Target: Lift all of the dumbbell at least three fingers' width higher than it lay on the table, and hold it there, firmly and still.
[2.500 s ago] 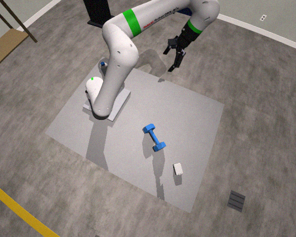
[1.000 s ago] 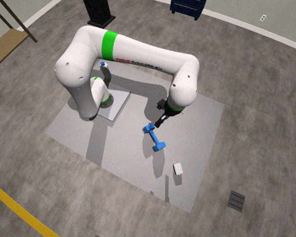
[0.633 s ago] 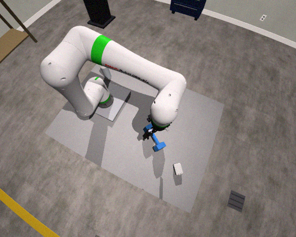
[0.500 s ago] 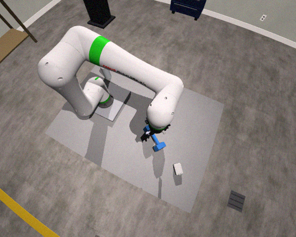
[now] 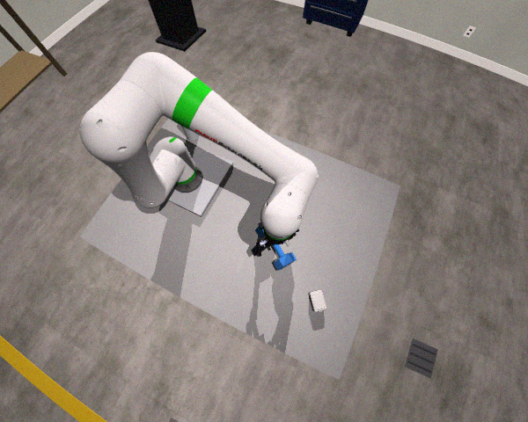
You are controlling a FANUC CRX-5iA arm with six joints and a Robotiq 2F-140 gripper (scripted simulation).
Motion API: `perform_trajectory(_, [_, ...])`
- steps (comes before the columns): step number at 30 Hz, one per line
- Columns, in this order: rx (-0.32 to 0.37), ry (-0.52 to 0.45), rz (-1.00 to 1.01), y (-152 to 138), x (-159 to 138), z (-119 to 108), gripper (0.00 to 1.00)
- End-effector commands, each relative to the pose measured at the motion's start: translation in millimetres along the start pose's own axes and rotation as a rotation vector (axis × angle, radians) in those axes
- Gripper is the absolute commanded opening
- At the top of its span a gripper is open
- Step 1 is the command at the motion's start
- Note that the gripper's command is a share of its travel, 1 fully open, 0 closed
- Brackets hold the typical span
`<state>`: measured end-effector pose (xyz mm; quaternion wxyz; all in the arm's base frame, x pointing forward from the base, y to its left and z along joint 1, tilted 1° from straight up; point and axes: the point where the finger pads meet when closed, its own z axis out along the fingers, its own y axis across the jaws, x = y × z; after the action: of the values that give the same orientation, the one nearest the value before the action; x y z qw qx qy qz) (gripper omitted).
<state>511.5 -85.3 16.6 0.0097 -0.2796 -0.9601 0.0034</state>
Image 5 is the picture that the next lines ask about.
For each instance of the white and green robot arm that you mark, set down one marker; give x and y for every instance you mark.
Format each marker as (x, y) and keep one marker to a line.
(116, 129)

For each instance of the blue hexagonal dumbbell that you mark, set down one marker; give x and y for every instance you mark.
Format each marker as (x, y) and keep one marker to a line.
(283, 259)

